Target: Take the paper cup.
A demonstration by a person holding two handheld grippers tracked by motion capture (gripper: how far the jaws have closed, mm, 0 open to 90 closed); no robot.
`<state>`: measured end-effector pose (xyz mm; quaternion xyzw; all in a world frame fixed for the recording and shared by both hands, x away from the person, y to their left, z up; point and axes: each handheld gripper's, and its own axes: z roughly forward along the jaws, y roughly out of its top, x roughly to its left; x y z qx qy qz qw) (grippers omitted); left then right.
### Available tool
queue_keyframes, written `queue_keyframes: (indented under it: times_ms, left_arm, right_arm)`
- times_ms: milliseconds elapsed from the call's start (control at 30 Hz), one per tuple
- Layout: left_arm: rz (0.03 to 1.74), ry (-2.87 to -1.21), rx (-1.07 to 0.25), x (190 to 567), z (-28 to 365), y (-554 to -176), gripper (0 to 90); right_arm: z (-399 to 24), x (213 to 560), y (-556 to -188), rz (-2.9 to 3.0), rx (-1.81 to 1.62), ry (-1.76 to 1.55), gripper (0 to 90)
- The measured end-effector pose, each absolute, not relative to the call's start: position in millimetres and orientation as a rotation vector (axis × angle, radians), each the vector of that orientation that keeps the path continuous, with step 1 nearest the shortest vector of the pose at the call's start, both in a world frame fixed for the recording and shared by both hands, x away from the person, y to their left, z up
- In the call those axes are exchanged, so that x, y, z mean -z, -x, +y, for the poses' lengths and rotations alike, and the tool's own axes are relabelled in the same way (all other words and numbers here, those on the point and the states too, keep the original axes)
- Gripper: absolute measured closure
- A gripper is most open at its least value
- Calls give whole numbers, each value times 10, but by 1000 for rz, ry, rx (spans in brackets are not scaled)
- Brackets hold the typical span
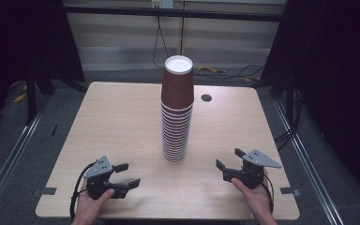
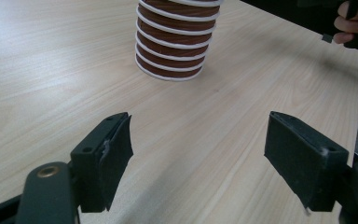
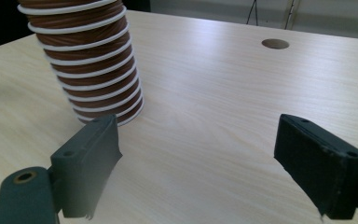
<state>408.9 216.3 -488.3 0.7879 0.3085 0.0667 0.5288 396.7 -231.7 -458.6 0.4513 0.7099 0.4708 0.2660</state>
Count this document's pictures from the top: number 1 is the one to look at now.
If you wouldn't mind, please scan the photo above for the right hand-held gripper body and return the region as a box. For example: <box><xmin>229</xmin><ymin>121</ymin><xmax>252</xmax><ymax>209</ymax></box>
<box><xmin>223</xmin><ymin>149</ymin><xmax>282</xmax><ymax>190</ymax></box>

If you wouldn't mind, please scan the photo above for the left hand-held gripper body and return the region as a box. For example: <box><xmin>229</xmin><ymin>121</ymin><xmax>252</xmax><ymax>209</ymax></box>
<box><xmin>82</xmin><ymin>155</ymin><xmax>129</xmax><ymax>201</ymax></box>

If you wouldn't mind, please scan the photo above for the single brown paper cup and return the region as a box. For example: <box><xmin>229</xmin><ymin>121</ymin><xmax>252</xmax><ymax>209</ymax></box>
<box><xmin>161</xmin><ymin>54</ymin><xmax>195</xmax><ymax>115</ymax></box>

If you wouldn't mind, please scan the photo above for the person's left hand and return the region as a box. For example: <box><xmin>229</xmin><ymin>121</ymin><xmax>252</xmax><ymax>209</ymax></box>
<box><xmin>74</xmin><ymin>180</ymin><xmax>115</xmax><ymax>221</ymax></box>

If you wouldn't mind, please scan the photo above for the person's right hand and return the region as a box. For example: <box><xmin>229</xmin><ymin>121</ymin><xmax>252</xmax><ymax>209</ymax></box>
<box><xmin>231</xmin><ymin>170</ymin><xmax>275</xmax><ymax>220</ymax></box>

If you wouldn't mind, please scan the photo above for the black metal stand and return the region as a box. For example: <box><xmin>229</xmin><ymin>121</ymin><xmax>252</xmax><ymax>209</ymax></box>
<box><xmin>24</xmin><ymin>68</ymin><xmax>56</xmax><ymax>126</ymax></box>
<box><xmin>285</xmin><ymin>71</ymin><xmax>296</xmax><ymax>132</ymax></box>

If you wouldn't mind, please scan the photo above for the yellow floor tape strip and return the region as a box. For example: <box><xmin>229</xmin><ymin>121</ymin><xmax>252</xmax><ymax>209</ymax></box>
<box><xmin>197</xmin><ymin>65</ymin><xmax>226</xmax><ymax>75</ymax></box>

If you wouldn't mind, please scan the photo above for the yellow tape piece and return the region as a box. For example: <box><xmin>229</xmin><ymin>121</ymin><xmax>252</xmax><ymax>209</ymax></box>
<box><xmin>13</xmin><ymin>91</ymin><xmax>28</xmax><ymax>104</ymax></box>

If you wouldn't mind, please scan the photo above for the dark curtain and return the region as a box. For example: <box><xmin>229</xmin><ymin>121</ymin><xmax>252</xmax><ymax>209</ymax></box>
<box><xmin>261</xmin><ymin>0</ymin><xmax>360</xmax><ymax>205</ymax></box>
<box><xmin>0</xmin><ymin>0</ymin><xmax>86</xmax><ymax>126</ymax></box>

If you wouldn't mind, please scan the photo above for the black horizontal bar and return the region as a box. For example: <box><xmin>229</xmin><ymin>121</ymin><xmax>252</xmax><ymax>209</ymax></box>
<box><xmin>63</xmin><ymin>4</ymin><xmax>287</xmax><ymax>23</ymax></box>

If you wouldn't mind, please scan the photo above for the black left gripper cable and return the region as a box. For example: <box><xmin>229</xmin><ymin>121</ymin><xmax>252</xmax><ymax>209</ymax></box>
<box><xmin>69</xmin><ymin>160</ymin><xmax>98</xmax><ymax>222</ymax></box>

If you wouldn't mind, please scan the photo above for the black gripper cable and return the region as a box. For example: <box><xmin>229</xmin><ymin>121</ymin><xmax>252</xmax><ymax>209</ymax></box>
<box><xmin>261</xmin><ymin>180</ymin><xmax>276</xmax><ymax>214</ymax></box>
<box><xmin>69</xmin><ymin>160</ymin><xmax>98</xmax><ymax>222</ymax></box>

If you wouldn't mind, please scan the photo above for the black cable bundle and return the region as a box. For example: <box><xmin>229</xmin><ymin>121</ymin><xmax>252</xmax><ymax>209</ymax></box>
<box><xmin>275</xmin><ymin>90</ymin><xmax>304</xmax><ymax>152</ymax></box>

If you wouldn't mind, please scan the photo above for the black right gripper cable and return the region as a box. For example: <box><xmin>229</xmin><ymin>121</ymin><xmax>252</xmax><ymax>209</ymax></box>
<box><xmin>261</xmin><ymin>180</ymin><xmax>276</xmax><ymax>214</ymax></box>

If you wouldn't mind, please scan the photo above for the metal floor rail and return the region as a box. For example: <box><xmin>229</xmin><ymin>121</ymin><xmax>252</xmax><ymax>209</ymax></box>
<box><xmin>273</xmin><ymin>99</ymin><xmax>345</xmax><ymax>225</ymax></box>
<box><xmin>0</xmin><ymin>102</ymin><xmax>50</xmax><ymax>217</ymax></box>

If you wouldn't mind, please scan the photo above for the black floor cable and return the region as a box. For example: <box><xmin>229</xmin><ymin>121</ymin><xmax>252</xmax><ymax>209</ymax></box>
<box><xmin>193</xmin><ymin>64</ymin><xmax>265</xmax><ymax>80</ymax></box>

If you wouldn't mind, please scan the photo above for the black hanging cable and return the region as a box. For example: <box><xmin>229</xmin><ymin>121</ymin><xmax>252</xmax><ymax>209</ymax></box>
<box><xmin>152</xmin><ymin>15</ymin><xmax>172</xmax><ymax>69</ymax></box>

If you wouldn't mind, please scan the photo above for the white wall outlet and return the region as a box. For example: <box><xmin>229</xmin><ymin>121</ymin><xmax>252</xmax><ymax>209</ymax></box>
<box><xmin>150</xmin><ymin>0</ymin><xmax>174</xmax><ymax>9</ymax></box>

